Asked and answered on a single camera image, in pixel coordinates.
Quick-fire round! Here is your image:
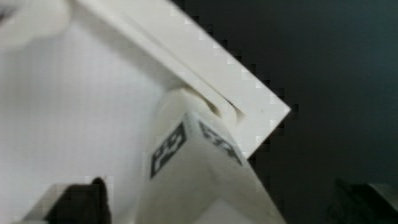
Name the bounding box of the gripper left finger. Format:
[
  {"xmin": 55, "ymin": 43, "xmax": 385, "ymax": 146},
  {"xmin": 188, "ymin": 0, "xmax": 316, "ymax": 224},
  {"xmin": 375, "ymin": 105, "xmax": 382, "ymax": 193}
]
[{"xmin": 23, "ymin": 177, "xmax": 112, "ymax": 224}]

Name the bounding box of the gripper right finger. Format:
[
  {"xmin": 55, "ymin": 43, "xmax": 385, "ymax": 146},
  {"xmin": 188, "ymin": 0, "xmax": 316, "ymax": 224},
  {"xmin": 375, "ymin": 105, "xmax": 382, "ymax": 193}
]
[{"xmin": 325, "ymin": 179, "xmax": 398, "ymax": 224}]

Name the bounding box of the white desk leg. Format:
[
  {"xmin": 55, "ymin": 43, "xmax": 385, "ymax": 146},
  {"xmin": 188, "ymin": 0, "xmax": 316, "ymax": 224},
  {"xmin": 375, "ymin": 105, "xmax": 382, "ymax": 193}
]
[{"xmin": 135, "ymin": 89, "xmax": 286, "ymax": 224}]

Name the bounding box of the white desk top tray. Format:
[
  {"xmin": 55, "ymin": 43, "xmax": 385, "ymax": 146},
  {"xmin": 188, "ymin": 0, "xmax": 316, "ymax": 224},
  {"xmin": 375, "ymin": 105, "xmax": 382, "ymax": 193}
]
[{"xmin": 0, "ymin": 0, "xmax": 247, "ymax": 224}]

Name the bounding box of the white L-shaped fence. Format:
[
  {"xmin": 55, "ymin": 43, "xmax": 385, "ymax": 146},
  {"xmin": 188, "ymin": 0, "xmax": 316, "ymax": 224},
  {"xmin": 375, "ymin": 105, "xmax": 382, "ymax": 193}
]
[{"xmin": 129, "ymin": 0, "xmax": 289, "ymax": 156}]

